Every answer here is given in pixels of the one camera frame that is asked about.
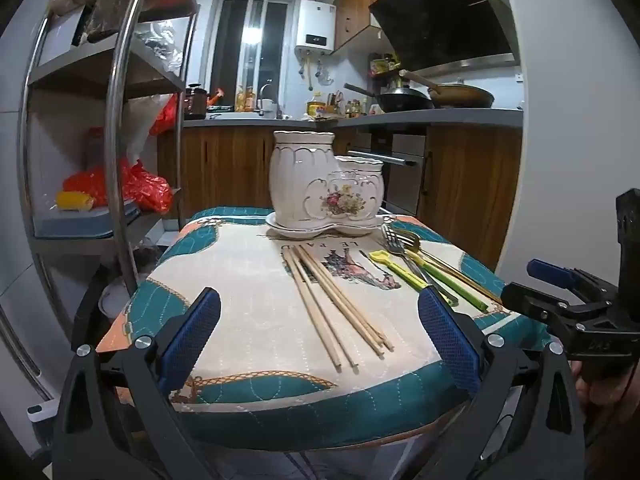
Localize yellow oil bottles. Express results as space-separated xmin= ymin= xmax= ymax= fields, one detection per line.
xmin=234 ymin=85 xmax=256 ymax=113

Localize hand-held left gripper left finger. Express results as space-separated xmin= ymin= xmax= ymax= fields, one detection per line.
xmin=50 ymin=286 xmax=236 ymax=480

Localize printed quilted table cover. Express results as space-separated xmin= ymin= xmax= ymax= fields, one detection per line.
xmin=95 ymin=205 xmax=551 ymax=452

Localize white plastic bag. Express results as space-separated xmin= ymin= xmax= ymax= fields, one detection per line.
xmin=120 ymin=94 xmax=167 ymax=162

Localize white ceramic holder saucer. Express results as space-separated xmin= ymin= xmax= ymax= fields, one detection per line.
xmin=265 ymin=210 xmax=391 ymax=239

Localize yellow spoon green handle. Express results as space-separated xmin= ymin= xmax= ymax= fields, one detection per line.
xmin=417 ymin=252 xmax=490 ymax=310

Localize grey kitchen countertop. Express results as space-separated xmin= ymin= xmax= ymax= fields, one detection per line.
xmin=182 ymin=107 xmax=524 ymax=130

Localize black wok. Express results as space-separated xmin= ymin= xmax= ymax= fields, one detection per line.
xmin=344 ymin=82 xmax=434 ymax=114

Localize yellow plastic object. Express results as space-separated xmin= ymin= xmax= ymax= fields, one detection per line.
xmin=55 ymin=191 xmax=95 ymax=212

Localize built-in steel oven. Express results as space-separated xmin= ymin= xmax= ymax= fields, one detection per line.
xmin=347 ymin=132 xmax=429 ymax=217

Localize wooden upper cabinets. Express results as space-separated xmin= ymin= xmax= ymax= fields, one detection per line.
xmin=332 ymin=0 xmax=453 ymax=54

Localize brown frying pan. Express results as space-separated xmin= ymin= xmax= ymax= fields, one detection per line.
xmin=399 ymin=69 xmax=496 ymax=110

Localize person's right hand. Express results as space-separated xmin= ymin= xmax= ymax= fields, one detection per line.
xmin=571 ymin=361 xmax=640 ymax=412

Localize black range hood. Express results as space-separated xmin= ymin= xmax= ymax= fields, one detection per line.
xmin=369 ymin=0 xmax=519 ymax=75

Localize dark bag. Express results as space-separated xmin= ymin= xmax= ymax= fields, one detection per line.
xmin=74 ymin=0 xmax=132 ymax=44

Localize large red plastic bag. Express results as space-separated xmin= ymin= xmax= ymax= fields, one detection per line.
xmin=64 ymin=160 xmax=174 ymax=214

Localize wooden cabinets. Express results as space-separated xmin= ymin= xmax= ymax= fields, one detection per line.
xmin=332 ymin=0 xmax=453 ymax=54
xmin=157 ymin=124 xmax=524 ymax=272

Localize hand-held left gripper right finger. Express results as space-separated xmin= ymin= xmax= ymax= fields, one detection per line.
xmin=417 ymin=286 xmax=588 ymax=480

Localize small red plastic bag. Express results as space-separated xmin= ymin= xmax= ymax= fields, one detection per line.
xmin=149 ymin=92 xmax=181 ymax=137

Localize white bowl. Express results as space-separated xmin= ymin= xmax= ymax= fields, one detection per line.
xmin=98 ymin=279 xmax=134 ymax=319

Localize yellow spoon yellow-green handle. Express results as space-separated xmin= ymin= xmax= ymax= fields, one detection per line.
xmin=367 ymin=249 xmax=459 ymax=307

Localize white water heater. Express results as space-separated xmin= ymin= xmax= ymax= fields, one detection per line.
xmin=294 ymin=0 xmax=337 ymax=57

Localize white floral ceramic utensil holder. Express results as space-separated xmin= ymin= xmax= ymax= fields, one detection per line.
xmin=268 ymin=131 xmax=386 ymax=230

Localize dark cooking pot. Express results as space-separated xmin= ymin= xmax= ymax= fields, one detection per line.
xmin=185 ymin=82 xmax=209 ymax=120

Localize metal shelf rack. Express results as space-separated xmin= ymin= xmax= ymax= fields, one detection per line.
xmin=17 ymin=0 xmax=201 ymax=313

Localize kitchen window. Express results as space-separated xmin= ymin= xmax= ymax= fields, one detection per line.
xmin=209 ymin=0 xmax=292 ymax=112

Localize wooden lower cabinets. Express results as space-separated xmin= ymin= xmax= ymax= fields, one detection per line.
xmin=157 ymin=124 xmax=524 ymax=272

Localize silver metal fork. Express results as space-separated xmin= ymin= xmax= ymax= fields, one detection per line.
xmin=381 ymin=224 xmax=437 ymax=287

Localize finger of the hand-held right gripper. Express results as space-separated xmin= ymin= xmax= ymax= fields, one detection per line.
xmin=500 ymin=282 xmax=584 ymax=334
xmin=526 ymin=258 xmax=622 ymax=307

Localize clear plastic bag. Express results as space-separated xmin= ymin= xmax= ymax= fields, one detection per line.
xmin=134 ymin=20 xmax=184 ymax=72

